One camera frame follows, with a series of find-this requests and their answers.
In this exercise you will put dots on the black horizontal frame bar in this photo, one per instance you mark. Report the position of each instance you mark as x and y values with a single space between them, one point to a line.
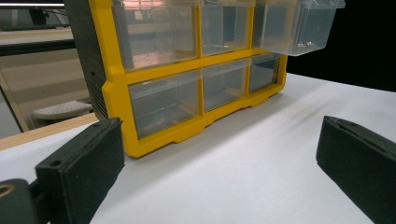
31 47

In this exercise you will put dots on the grey perforated seat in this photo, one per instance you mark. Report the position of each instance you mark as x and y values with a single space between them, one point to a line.
62 110

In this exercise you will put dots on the black curtain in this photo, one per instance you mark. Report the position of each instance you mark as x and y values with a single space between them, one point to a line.
358 46

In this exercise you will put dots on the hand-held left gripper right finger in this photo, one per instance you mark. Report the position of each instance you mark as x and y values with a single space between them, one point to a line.
361 161

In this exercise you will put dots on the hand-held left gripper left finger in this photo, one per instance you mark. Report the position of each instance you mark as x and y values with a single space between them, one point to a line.
84 168

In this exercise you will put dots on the silver metal nut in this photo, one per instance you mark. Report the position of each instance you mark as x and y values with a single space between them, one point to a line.
310 44
301 45

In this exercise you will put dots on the set of clear plastic drawers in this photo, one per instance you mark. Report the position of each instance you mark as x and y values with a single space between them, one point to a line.
162 102

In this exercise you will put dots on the yellow black organizer cabinet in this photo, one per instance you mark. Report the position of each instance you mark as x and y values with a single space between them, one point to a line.
116 93

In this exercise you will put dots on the clear plastic organizer drawer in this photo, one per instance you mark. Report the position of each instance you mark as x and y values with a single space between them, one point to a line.
311 21

